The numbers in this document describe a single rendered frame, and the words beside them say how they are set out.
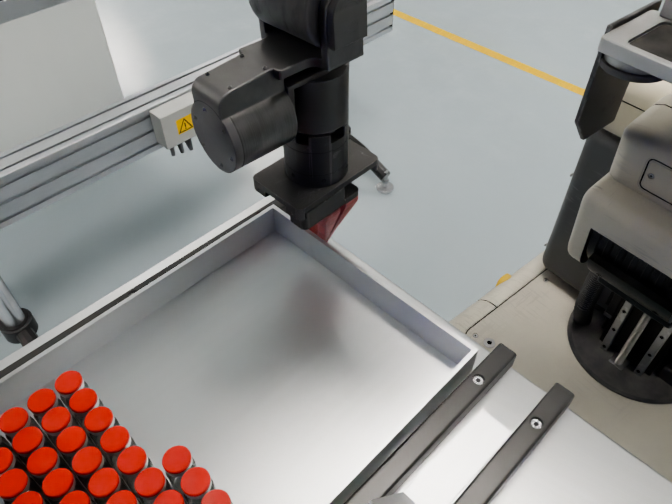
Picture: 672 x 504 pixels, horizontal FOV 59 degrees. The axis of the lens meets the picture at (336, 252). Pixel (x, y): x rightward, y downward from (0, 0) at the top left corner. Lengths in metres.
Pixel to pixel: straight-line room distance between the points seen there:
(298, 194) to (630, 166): 0.51
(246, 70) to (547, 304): 1.09
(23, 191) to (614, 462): 1.25
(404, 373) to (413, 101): 2.03
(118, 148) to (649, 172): 1.12
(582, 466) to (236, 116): 0.38
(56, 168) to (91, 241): 0.60
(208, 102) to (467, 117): 2.05
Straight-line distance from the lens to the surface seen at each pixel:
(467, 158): 2.23
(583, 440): 0.55
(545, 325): 1.39
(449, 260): 1.84
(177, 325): 0.58
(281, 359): 0.54
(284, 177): 0.54
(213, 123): 0.44
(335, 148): 0.51
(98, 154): 1.49
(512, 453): 0.50
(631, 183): 0.90
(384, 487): 0.47
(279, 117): 0.45
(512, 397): 0.55
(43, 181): 1.46
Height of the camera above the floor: 1.34
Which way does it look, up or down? 47 degrees down
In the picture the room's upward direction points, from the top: straight up
